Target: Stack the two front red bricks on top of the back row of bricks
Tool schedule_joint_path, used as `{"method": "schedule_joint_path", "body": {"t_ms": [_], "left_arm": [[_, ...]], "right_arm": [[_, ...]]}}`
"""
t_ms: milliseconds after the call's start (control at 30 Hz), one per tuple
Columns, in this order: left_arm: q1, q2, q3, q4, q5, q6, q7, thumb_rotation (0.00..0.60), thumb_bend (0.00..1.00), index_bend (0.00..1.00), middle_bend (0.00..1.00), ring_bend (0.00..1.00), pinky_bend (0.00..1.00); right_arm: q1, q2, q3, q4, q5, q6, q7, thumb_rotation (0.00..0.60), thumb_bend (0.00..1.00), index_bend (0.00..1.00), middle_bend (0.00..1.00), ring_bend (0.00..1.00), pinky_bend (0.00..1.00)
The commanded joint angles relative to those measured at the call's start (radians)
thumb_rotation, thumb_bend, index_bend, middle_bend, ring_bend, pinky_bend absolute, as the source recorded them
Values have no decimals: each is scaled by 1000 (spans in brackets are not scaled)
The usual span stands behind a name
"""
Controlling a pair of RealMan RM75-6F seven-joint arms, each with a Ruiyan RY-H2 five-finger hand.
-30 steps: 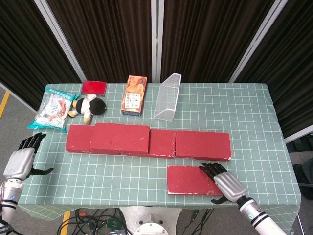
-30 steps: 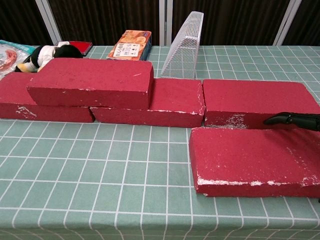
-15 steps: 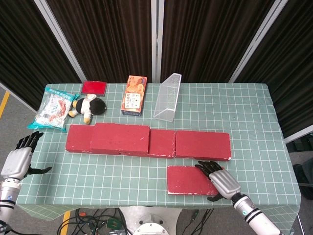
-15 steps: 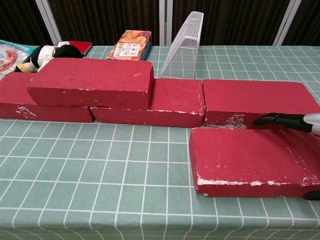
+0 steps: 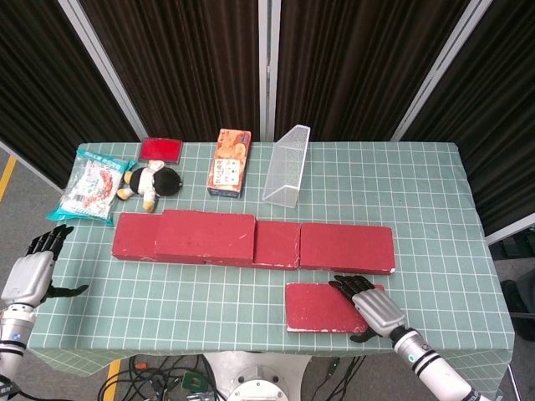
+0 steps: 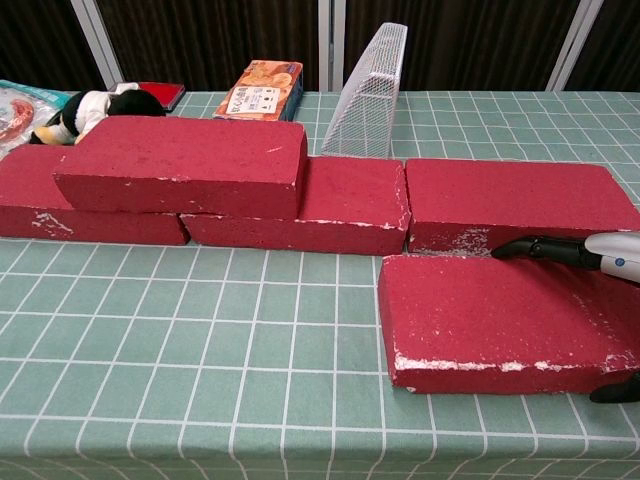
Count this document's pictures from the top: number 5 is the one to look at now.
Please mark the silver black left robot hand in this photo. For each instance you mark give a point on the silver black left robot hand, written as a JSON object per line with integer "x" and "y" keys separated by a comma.
{"x": 27, "y": 277}

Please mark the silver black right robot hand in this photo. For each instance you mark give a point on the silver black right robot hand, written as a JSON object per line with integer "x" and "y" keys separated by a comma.
{"x": 378, "y": 311}

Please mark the red brick with chipped edge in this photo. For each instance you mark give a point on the red brick with chipped edge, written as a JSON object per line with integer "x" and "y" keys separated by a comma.
{"x": 317, "y": 307}

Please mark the red brick with thin scratch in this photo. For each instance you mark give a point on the red brick with thin scratch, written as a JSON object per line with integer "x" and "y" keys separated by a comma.
{"x": 200, "y": 236}

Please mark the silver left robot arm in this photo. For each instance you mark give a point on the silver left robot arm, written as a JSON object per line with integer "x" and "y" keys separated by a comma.
{"x": 14, "y": 330}

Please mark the white grey robot base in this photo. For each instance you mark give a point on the white grey robot base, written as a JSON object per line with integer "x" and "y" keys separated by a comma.
{"x": 259, "y": 376}

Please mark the red foam brick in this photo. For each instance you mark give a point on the red foam brick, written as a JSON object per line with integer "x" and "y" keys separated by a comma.
{"x": 276, "y": 244}
{"x": 134, "y": 236}
{"x": 347, "y": 246}

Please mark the teal white snack bag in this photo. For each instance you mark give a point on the teal white snack bag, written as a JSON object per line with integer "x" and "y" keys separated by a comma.
{"x": 92, "y": 188}

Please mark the black white penguin plush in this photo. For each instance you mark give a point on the black white penguin plush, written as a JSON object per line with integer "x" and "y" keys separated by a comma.
{"x": 165, "y": 181}

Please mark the green checked tablecloth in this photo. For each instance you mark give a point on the green checked tablecloth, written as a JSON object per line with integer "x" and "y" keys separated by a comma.
{"x": 209, "y": 301}

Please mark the red flat ink pad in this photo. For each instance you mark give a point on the red flat ink pad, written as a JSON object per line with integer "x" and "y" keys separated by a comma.
{"x": 161, "y": 149}

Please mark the dark ribbed partition panel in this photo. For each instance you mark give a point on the dark ribbed partition panel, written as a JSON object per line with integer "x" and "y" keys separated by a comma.
{"x": 355, "y": 62}
{"x": 42, "y": 83}
{"x": 188, "y": 62}
{"x": 501, "y": 125}

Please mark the green circuit board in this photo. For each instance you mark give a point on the green circuit board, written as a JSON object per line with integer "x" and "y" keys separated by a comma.
{"x": 194, "y": 381}

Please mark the orange and blue cookie box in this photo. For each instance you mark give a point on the orange and blue cookie box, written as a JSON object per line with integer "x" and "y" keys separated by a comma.
{"x": 227, "y": 163}

